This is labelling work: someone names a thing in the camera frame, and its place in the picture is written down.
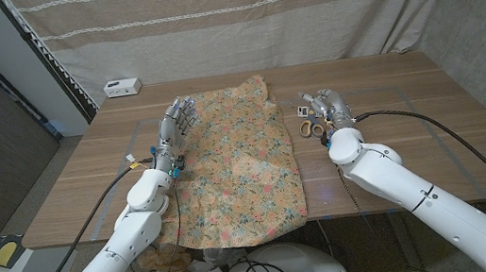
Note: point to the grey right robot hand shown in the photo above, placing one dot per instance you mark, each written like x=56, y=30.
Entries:
x=337, y=108

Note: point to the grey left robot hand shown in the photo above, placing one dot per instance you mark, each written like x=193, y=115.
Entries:
x=171, y=132

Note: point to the floral orange fabric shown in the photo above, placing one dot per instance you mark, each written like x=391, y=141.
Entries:
x=237, y=165

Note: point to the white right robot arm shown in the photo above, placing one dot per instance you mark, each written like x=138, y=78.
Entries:
x=423, y=196

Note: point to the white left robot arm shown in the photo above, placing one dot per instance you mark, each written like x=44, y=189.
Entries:
x=112, y=259

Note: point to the small white calculator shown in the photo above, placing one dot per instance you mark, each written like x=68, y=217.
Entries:
x=301, y=111

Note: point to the crumpled brown paper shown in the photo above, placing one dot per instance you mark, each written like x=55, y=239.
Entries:
x=165, y=260

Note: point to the white power strip box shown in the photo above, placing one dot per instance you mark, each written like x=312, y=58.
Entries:
x=122, y=87

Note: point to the beige striped curtain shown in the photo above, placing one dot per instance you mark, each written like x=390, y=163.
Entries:
x=232, y=28

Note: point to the yellow black foot pedal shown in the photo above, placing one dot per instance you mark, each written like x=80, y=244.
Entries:
x=4, y=254

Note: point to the black metal frame post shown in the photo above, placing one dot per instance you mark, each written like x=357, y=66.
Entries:
x=66, y=84

